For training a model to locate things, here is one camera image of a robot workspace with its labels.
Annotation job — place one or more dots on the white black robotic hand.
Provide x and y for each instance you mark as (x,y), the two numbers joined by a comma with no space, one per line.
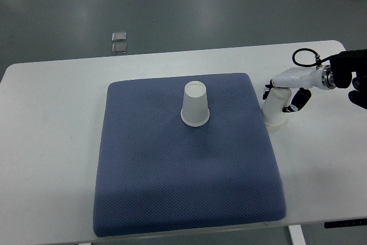
(302,78)

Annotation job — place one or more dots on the white paper cup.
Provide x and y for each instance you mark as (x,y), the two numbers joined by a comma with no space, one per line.
(275,99)
(195,111)

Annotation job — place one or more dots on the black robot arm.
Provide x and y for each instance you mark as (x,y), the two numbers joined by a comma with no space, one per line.
(349,68)

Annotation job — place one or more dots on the black desk control panel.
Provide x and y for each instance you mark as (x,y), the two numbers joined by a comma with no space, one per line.
(345,223)

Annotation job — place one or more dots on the white table leg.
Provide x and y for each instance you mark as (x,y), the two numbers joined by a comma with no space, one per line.
(296,235)

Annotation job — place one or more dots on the blue textured cushion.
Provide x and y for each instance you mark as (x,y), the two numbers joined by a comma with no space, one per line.
(155,173)

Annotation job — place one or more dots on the lower metal floor plate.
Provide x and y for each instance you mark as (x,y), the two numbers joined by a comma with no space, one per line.
(119,48)

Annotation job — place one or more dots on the metal floor plate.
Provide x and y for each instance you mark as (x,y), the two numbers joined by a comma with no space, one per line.
(119,36)
(119,48)

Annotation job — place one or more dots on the upper metal floor plate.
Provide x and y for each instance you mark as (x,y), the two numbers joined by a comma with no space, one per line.
(119,36)

